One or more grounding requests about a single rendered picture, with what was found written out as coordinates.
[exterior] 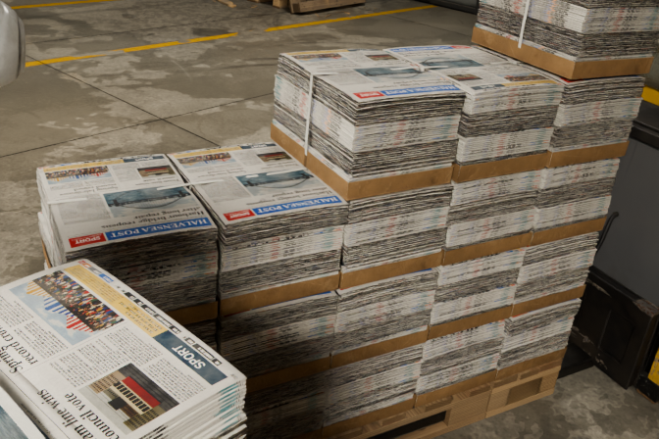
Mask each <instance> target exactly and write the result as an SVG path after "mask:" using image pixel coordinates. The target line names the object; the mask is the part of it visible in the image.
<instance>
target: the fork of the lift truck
mask: <svg viewBox="0 0 659 439"><path fill-rule="evenodd" d="M566 346H567V350H566V353H565V355H564V358H562V360H563V361H562V364H561V369H560V370H559V374H558V377H557V379H559V378H562V377H565V376H568V375H571V374H573V373H576V372H579V371H582V370H584V369H587V368H590V367H593V366H594V364H593V363H592V362H593V358H592V356H590V355H589V354H588V353H587V352H585V351H584V350H583V349H581V348H580V347H579V346H578V345H576V344H575V343H574V342H572V343H569V344H568V345H566ZM445 415H446V411H444V412H441V413H438V414H436V415H431V416H428V417H425V418H422V419H420V420H417V421H414V422H411V423H408V424H405V425H402V426H400V427H397V428H394V429H391V430H388V431H385V432H383V433H381V434H378V435H375V436H372V437H369V438H366V439H391V438H394V437H397V436H400V435H402V434H405V433H408V432H411V431H414V430H417V429H420V428H423V427H426V426H428V425H431V424H434V423H437V422H440V421H442V420H445Z"/></svg>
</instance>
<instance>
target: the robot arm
mask: <svg viewBox="0 0 659 439"><path fill-rule="evenodd" d="M24 70H25V26H24V23H23V21H22V20H21V19H20V17H19V16H18V15H17V13H16V12H15V11H14V10H13V9H12V8H11V7H9V6H8V5H7V4H5V3H4V2H2V1H1V0H0V87H3V86H5V85H7V84H9V83H11V82H13V81H15V80H16V79H17V77H18V76H19V75H21V74H22V73H23V72H24Z"/></svg>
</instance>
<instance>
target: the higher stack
mask: <svg viewBox="0 0 659 439"><path fill-rule="evenodd" d="M477 16H478V19H477V23H476V25H475V26H476V27H478V28H481V29H484V30H487V31H489V32H492V33H495V34H498V35H501V36H504V37H507V38H510V39H512V40H515V41H518V42H519V45H518V47H519V48H521V45H522V43H524V44H526V45H529V46H531V47H534V48H537V49H539V50H542V51H545V52H548V53H551V54H553V55H556V56H559V57H562V58H565V59H568V60H570V61H573V62H575V63H576V62H588V61H604V60H620V59H634V58H647V57H652V55H651V54H653V53H656V51H655V50H656V49H657V48H656V45H658V44H657V43H659V42H657V41H658V40H657V39H659V0H480V2H479V8H478V14H477ZM471 47H473V48H477V49H480V50H483V51H484V52H487V53H489V54H492V55H494V56H497V57H499V58H502V59H503V60H505V61H506V62H507V61H513V62H514V64H513V65H516V66H521V67H524V68H527V69H530V70H532V71H535V72H537V73H542V74H544V75H546V76H548V77H551V78H553V79H555V80H557V81H559V82H561V83H563V84H564V85H565V86H564V88H563V89H564V90H563V91H564V92H562V93H561V94H562V95H561V96H562V98H560V103H559V104H560V105H557V106H558V108H557V113H556V118H555V119H554V121H553V126H552V127H554V131H553V133H552V135H551V136H550V138H551V140H550V141H549V144H550V145H549V147H548V149H547V150H548V151H550V152H552V153H553V152H560V151H567V150H574V149H581V148H588V147H595V146H602V145H609V144H615V143H622V142H627V141H626V140H628V137H629V135H630V133H631V128H632V127H633V125H632V123H633V121H634V120H633V119H634V118H636V117H637V113H638V110H639V106H640V103H641V100H642V99H643V98H642V97H641V96H640V95H642V94H641V93H642V92H643V91H642V90H643V88H641V87H645V85H643V84H644V83H645V82H646V80H645V77H642V76H640V75H638V74H628V75H616V76H604V77H593V78H581V79H568V78H565V77H563V76H561V75H559V74H556V73H552V72H549V71H547V70H544V69H541V68H539V67H536V66H534V65H531V64H528V63H526V62H523V61H521V60H518V59H515V58H513V57H510V56H508V55H505V54H502V53H500V52H497V51H495V50H492V49H489V48H487V47H484V46H482V45H474V46H471ZM619 163H620V159H619V158H617V157H616V158H610V159H604V160H597V161H591V162H585V163H579V164H573V165H566V166H561V167H555V168H548V167H545V168H544V169H541V170H542V175H541V178H540V179H539V180H540V181H541V183H540V184H539V186H538V187H539V189H538V191H535V192H536V193H535V194H536V195H537V196H536V197H535V199H534V204H533V206H534V207H535V208H536V212H534V220H533V224H532V227H531V228H530V231H531V232H533V234H532V237H533V235H534V233H535V232H540V231H543V230H547V229H551V228H556V227H560V226H565V225H569V224H574V223H578V222H583V221H588V220H597V219H602V218H605V217H604V216H605V215H606V214H608V213H607V212H608V210H607V209H608V208H609V205H610V203H611V201H610V200H611V197H612V196H611V191H612V190H613V189H612V187H613V186H614V182H615V178H616V175H614V174H616V173H617V170H618V168H619ZM598 236H599V233H598V232H597V231H594V232H591V233H587V234H582V235H578V236H574V237H569V238H565V239H561V240H556V241H552V242H548V243H543V244H539V245H535V246H531V247H530V246H529V245H528V246H526V247H523V248H524V249H525V250H526V253H525V254H526V255H525V256H524V260H523V261H522V263H523V264H522V266H521V268H520V272H519V276H518V279H517V283H516V284H517V289H516V291H515V295H514V301H513V303H512V304H513V307H514V305H515V304H519V303H522V302H526V301H529V300H533V299H536V298H540V297H544V296H548V295H552V294H555V293H559V292H563V291H566V290H570V289H574V288H577V287H580V286H583V285H584V283H585V281H586V278H587V276H588V274H587V273H588V272H589V270H588V269H589V267H590V266H592V265H593V261H594V258H593V257H594V256H595V253H596V251H597V249H596V248H595V247H596V245H597V243H596V242H597V241H598V240H599V239H597V238H598ZM581 303H582V300H581V299H580V298H577V299H573V300H570V301H566V302H563V303H559V304H556V305H552V306H549V307H545V308H542V309H538V310H535V311H531V312H528V313H524V314H521V315H517V316H514V317H509V318H505V320H506V321H505V326H504V329H505V330H504V331H503V335H504V336H505V337H503V343H502V347H503V348H502V349H501V351H500V353H499V355H498V356H499V358H498V362H497V363H496V369H497V372H498V371H499V370H500V369H502V368H505V367H508V366H512V365H515V364H518V363H521V362H524V361H527V360H530V359H533V358H536V357H539V356H542V355H546V354H549V353H552V352H555V351H558V350H561V349H564V348H565V346H566V345H568V341H569V336H570V333H571V331H572V329H570V328H572V324H573V323H572V321H573V319H574V316H575V315H576V314H577V313H578V311H579V308H580V306H581ZM562 361H563V360H562V359H559V360H556V361H554V362H551V363H548V364H545V365H542V366H537V367H534V368H531V369H529V370H526V371H523V372H520V373H517V374H514V375H511V376H508V377H505V378H503V379H500V380H497V381H492V382H489V384H490V389H491V393H490V395H489V398H488V402H487V406H486V410H485V417H484V418H488V417H490V416H493V415H498V414H500V413H503V412H506V411H508V410H511V409H514V408H517V407H519V406H521V405H524V404H526V403H529V402H532V401H534V400H537V399H540V398H543V397H545V396H548V395H551V394H553V392H554V387H555V384H556V380H557V377H558V374H559V370H560V369H561V364H562Z"/></svg>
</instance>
